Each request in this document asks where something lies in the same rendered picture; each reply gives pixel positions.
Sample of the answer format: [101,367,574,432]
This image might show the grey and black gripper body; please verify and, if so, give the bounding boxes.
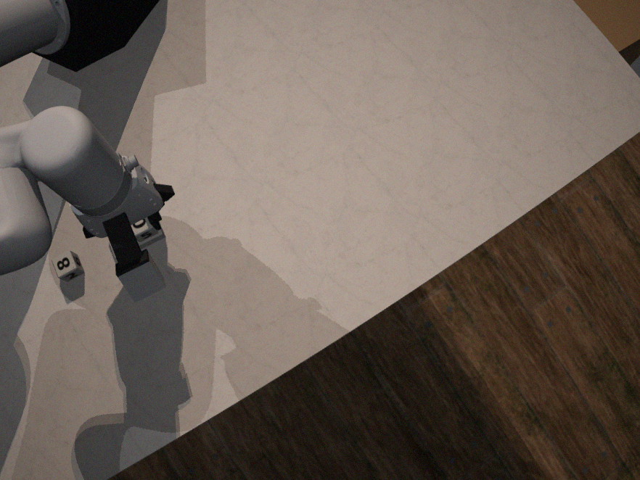
[68,164,163,238]

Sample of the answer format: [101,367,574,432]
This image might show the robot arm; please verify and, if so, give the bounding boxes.
[0,0,165,302]

